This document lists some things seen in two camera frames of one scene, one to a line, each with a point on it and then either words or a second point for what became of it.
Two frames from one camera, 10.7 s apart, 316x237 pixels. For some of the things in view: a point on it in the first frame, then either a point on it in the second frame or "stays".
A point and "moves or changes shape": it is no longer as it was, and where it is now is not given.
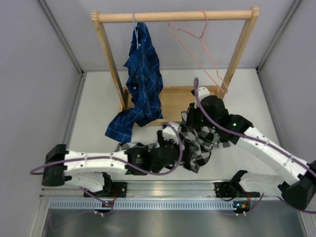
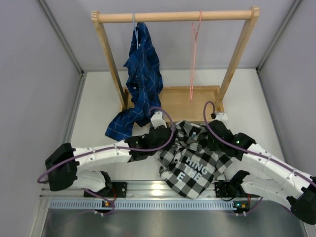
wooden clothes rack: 177,100 stays
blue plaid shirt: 145,86 stays
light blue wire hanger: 136,28 stays
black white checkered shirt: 199,144 moves or changes shape
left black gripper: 167,144 → 164,133
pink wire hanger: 200,37 → 194,34
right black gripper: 193,118 → 216,131
